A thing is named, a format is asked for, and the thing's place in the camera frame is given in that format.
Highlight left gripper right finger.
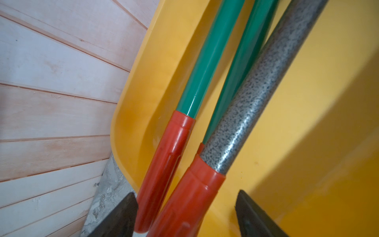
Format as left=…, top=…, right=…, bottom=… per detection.
left=235, top=190, right=289, bottom=237

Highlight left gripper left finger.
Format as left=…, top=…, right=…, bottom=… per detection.
left=89, top=192, right=138, bottom=237

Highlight green hoe red grip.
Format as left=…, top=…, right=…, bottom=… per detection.
left=196, top=0, right=278, bottom=155
left=134, top=1, right=244, bottom=234

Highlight yellow plastic storage box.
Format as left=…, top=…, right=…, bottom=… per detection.
left=111, top=1, right=379, bottom=237

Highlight grey hoe red grip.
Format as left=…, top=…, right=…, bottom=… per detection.
left=148, top=1, right=327, bottom=237

